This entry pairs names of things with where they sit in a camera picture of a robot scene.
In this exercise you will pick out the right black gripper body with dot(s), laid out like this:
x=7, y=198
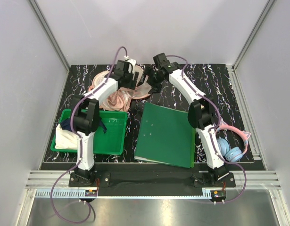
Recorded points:
x=154, y=79

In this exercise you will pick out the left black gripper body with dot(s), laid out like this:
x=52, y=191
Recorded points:
x=129, y=83

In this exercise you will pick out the pink satin bra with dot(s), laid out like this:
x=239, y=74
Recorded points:
x=118, y=101

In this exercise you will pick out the pink mesh laundry bag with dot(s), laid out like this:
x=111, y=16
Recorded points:
x=140, y=92

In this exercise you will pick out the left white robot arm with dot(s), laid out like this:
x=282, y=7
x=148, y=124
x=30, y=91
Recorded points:
x=85, y=118

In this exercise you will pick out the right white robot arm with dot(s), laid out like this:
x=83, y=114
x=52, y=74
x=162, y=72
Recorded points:
x=201, y=114

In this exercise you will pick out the navy blue garment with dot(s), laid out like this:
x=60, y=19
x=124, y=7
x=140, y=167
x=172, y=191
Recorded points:
x=65, y=125

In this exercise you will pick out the white cloth garment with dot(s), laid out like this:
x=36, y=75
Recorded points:
x=65, y=139

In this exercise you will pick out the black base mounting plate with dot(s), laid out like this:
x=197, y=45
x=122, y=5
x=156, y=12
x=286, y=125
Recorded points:
x=111, y=178

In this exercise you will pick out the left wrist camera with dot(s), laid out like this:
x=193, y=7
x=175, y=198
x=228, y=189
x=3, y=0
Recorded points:
x=125, y=66

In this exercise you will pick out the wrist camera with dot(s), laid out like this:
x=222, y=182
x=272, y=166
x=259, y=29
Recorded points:
x=125, y=66
x=160, y=60

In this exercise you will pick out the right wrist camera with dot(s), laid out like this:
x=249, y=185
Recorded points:
x=160, y=60

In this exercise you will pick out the green ring binder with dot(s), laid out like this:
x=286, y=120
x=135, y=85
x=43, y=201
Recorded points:
x=165, y=137

